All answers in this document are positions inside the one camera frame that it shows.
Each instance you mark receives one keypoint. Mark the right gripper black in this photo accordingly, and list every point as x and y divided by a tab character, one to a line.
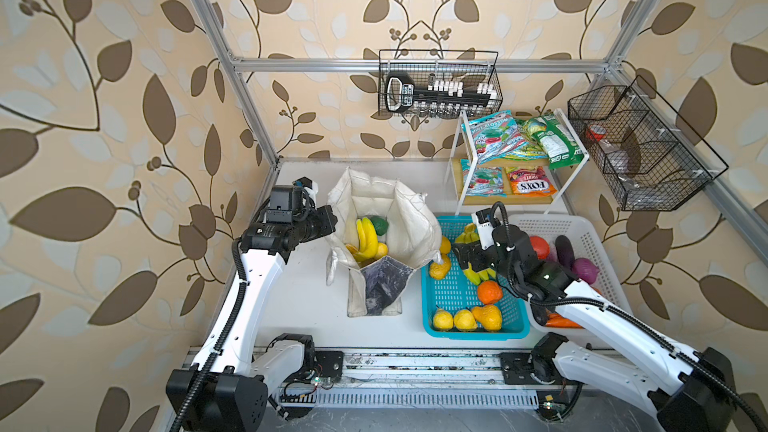
462	254

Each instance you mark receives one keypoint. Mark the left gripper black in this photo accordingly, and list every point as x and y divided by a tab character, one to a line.
326	223

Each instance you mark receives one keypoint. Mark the yellow banana bunch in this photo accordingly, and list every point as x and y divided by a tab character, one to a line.
368	244

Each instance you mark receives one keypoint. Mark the green lime fruit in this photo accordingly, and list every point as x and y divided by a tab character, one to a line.
380	224

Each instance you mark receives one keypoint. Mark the white fabric grocery bag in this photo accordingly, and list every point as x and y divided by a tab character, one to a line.
414	239

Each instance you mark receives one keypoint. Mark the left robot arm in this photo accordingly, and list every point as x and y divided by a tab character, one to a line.
226	388

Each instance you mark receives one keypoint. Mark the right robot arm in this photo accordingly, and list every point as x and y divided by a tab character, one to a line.
682	388

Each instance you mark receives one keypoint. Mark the red Fox's candy bag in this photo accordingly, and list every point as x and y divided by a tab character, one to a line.
530	182

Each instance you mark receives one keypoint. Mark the teal candy bag lower shelf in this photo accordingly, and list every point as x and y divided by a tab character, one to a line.
486	182

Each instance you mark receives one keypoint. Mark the teal candy bag shelf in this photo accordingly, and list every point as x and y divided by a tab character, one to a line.
486	182
494	136

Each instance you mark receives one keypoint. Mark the teal candy bag top shelf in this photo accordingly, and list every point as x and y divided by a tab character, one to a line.
494	136

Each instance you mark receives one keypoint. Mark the green snack bag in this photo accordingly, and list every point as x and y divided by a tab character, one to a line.
554	139

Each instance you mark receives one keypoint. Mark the red tomato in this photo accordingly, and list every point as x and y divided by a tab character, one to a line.
541	247

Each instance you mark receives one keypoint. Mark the orange fruit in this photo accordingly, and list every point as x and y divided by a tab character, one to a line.
489	292

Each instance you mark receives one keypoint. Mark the white plastic basket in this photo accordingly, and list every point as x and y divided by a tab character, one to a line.
586	244

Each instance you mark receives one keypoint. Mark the purple eggplant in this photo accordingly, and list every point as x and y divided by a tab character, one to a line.
564	251

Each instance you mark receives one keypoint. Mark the teal plastic basket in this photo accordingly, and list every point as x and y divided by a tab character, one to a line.
455	293

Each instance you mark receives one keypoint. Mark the yellow pear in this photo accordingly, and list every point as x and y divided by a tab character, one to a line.
489	317

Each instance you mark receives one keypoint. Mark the purple onion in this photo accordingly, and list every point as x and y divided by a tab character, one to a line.
586	270

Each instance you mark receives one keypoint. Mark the orange carrot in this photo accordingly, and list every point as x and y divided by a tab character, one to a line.
555	320

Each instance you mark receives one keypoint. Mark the plastic bottle red cap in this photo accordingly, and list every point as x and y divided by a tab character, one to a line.
610	157

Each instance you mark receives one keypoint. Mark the black tool set in basket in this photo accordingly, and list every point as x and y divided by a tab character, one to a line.
400	93

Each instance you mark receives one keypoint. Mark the black wire basket right wall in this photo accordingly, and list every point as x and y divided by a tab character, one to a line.
670	161

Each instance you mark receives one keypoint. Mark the black wire basket wall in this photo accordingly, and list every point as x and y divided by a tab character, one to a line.
469	65
670	161

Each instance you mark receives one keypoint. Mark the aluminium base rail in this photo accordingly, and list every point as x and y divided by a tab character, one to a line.
444	379

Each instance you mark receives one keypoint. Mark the black wire basket back wall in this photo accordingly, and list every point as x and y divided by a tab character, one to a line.
469	65

